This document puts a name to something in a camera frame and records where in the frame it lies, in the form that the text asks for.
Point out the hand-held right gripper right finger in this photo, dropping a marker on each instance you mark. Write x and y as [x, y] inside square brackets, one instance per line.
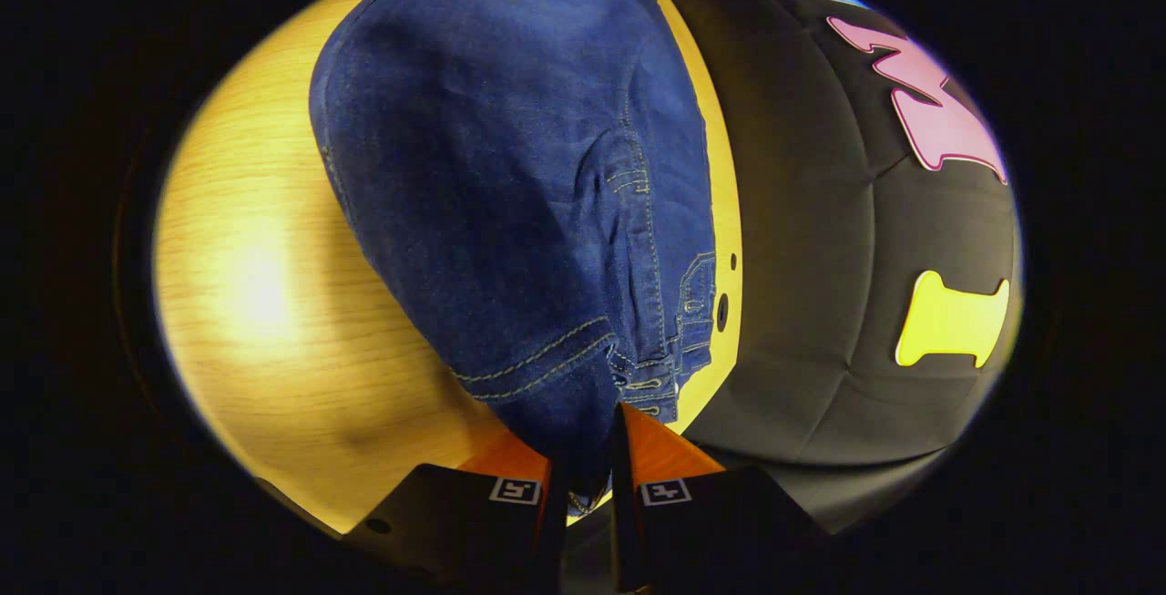
[621, 531]

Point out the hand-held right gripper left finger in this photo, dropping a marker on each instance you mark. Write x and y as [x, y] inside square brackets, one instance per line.
[556, 540]

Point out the black backdrop cloth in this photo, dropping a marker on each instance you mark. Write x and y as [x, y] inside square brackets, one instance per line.
[802, 240]

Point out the blue jeans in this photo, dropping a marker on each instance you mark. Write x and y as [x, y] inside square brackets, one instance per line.
[510, 167]

